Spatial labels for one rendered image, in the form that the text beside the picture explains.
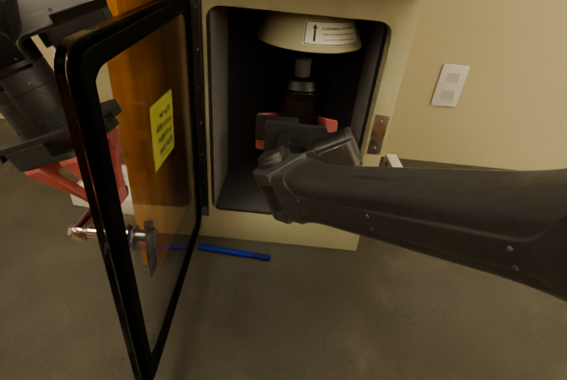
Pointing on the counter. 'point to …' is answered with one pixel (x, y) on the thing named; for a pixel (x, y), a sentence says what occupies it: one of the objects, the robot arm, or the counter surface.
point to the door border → (99, 160)
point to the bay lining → (220, 64)
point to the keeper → (377, 134)
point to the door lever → (83, 228)
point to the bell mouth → (310, 32)
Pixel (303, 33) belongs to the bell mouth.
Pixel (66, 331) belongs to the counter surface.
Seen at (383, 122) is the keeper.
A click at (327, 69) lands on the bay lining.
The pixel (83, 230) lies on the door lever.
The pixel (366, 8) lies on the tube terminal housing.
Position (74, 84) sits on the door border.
